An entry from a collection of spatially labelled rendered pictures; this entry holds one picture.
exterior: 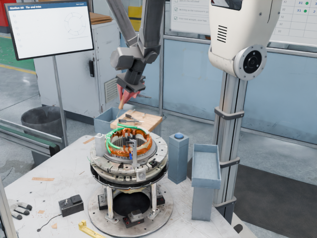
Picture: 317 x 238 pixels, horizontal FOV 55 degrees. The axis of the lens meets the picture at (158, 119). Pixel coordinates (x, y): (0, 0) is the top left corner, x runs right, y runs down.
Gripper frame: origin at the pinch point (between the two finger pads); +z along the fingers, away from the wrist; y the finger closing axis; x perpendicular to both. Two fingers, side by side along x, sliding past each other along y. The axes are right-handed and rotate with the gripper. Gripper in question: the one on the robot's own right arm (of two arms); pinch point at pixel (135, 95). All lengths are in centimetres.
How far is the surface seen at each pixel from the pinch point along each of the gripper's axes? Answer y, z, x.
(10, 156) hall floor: -48, 120, -176
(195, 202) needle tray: 28, 30, 43
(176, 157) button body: 8.7, 24.2, 26.5
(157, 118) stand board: -3.1, 12.0, 10.7
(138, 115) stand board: -1.3, 12.1, 0.9
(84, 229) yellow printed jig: 54, 39, 4
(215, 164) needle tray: 18, 16, 48
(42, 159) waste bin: -39, 102, -121
